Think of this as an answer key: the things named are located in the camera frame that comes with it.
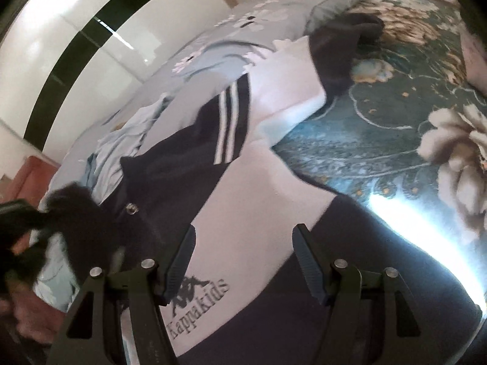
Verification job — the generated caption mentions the navy and white kids jacket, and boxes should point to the navy and white kids jacket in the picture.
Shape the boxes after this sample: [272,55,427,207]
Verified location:
[34,13,486,364]

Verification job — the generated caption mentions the light blue small garment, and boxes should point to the light blue small garment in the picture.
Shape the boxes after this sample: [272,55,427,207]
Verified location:
[79,93,168,203]

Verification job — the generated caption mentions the teal floral bed blanket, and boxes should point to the teal floral bed blanket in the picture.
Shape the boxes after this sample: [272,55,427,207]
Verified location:
[276,0,486,307]

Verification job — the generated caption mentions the light blue floral quilt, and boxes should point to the light blue floral quilt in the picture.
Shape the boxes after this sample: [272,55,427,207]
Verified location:
[50,0,362,306]

